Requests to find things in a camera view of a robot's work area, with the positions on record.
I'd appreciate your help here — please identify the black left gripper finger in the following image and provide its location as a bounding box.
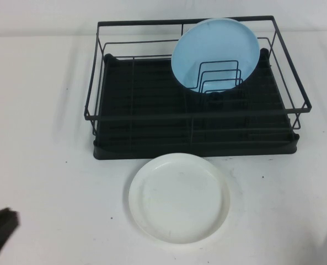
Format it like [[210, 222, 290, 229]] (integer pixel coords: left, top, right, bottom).
[[0, 214, 21, 250], [0, 207, 21, 222]]

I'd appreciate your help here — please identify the white round plate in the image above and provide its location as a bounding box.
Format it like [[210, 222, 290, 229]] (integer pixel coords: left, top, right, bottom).
[[127, 153, 232, 245]]

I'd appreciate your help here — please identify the black dish drying rack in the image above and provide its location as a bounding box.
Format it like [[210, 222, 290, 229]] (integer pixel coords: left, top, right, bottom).
[[92, 48, 299, 160]]

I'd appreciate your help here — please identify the light blue round plate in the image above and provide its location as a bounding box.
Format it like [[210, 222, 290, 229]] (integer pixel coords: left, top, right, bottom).
[[170, 18, 261, 94]]

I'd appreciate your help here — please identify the black wire dish rack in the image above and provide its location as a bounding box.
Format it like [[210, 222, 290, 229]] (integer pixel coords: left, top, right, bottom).
[[82, 15, 312, 144]]

